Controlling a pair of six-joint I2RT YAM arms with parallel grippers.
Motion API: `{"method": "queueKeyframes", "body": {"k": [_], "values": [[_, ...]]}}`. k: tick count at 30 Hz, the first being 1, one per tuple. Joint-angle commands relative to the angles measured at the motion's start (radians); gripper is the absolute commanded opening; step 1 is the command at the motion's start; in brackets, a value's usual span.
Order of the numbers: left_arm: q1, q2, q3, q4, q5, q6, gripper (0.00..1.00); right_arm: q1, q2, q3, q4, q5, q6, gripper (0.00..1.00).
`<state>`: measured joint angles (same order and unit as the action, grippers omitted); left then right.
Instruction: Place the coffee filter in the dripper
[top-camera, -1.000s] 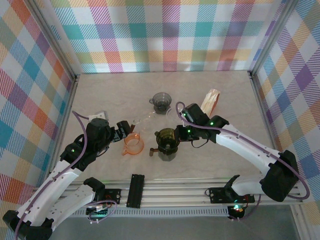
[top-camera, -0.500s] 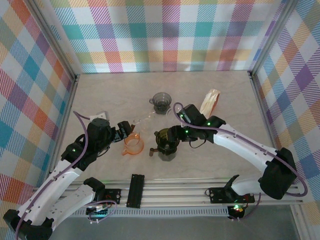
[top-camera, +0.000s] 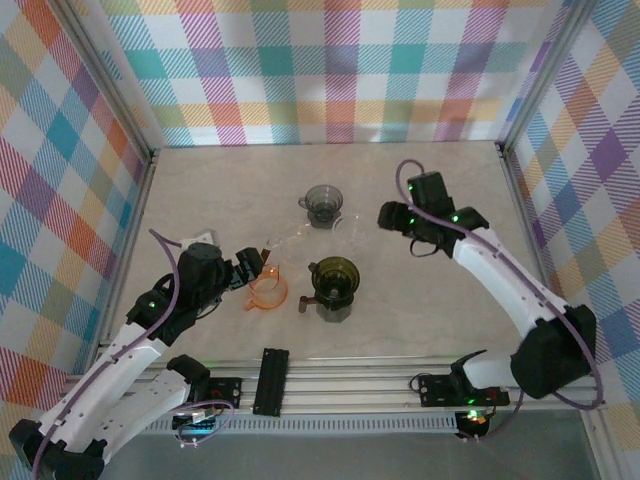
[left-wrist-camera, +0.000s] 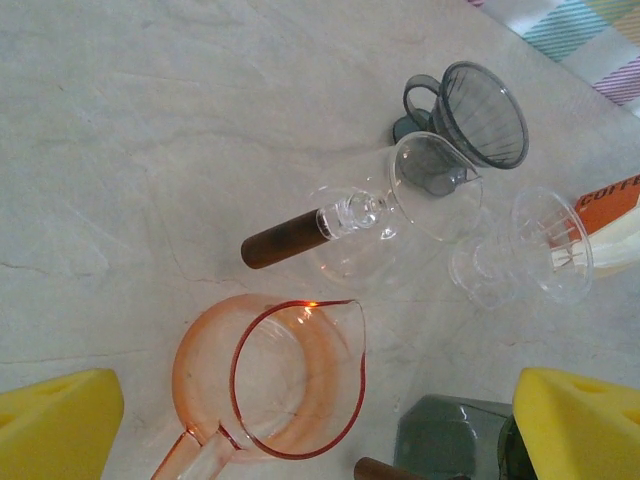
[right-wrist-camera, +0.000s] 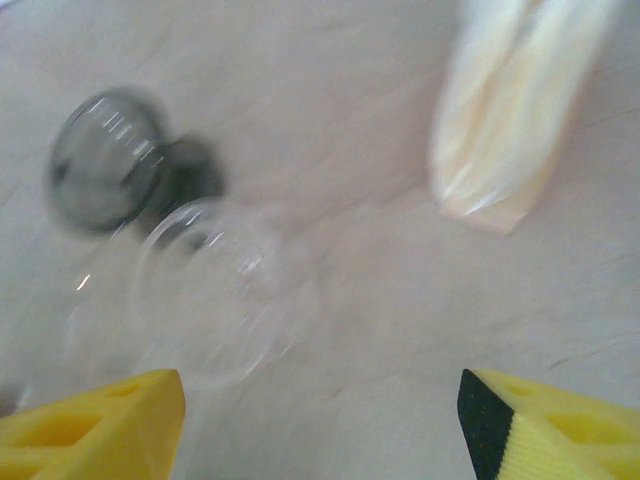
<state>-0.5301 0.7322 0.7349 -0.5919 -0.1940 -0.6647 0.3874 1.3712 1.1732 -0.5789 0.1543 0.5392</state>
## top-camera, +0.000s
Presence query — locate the small controller board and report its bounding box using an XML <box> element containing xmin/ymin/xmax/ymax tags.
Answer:
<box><xmin>455</xmin><ymin>408</ymin><xmax>490</xmax><ymax>440</ymax></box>
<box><xmin>172</xmin><ymin>410</ymin><xmax>217</xmax><ymax>437</ymax></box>

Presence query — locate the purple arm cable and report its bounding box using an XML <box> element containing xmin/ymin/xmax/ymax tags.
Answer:
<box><xmin>29</xmin><ymin>229</ymin><xmax>184</xmax><ymax>480</ymax></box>
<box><xmin>395</xmin><ymin>159</ymin><xmax>604</xmax><ymax>444</ymax></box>

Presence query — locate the olive green coffee dripper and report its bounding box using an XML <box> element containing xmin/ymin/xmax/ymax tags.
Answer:
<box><xmin>310</xmin><ymin>255</ymin><xmax>361</xmax><ymax>307</ymax></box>

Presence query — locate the grey coffee dripper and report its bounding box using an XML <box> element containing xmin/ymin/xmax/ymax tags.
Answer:
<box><xmin>298</xmin><ymin>183</ymin><xmax>346</xmax><ymax>229</ymax></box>

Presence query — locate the orange glass carafe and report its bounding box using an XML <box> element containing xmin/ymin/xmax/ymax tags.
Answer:
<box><xmin>242</xmin><ymin>264</ymin><xmax>291</xmax><ymax>314</ymax></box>

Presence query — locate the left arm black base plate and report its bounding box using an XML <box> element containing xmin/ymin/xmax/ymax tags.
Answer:
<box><xmin>202</xmin><ymin>377</ymin><xmax>245</xmax><ymax>409</ymax></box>

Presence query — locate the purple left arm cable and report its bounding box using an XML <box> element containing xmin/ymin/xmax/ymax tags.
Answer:
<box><xmin>29</xmin><ymin>229</ymin><xmax>184</xmax><ymax>480</ymax></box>

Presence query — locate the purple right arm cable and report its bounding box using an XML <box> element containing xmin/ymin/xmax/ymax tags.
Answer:
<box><xmin>395</xmin><ymin>159</ymin><xmax>604</xmax><ymax>444</ymax></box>

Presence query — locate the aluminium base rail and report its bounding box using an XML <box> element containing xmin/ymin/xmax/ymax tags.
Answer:
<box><xmin>97</xmin><ymin>349</ymin><xmax>609</xmax><ymax>414</ymax></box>

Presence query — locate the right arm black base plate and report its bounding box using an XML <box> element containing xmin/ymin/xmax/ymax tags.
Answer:
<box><xmin>417</xmin><ymin>374</ymin><xmax>511</xmax><ymax>408</ymax></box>

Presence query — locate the aluminium side rail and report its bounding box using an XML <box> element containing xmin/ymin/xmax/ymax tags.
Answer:
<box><xmin>98</xmin><ymin>148</ymin><xmax>161</xmax><ymax>349</ymax></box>
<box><xmin>496</xmin><ymin>142</ymin><xmax>569</xmax><ymax>354</ymax></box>

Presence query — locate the black bracket plate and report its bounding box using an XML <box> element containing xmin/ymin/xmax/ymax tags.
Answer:
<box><xmin>251</xmin><ymin>346</ymin><xmax>292</xmax><ymax>418</ymax></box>

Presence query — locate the grey slotted cable duct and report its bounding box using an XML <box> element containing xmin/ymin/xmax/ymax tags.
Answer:
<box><xmin>117</xmin><ymin>415</ymin><xmax>460</xmax><ymax>436</ymax></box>

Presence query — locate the aluminium frame post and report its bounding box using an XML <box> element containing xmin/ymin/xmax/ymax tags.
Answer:
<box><xmin>58</xmin><ymin>0</ymin><xmax>160</xmax><ymax>161</ymax></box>
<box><xmin>497</xmin><ymin>0</ymin><xmax>599</xmax><ymax>151</ymax></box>

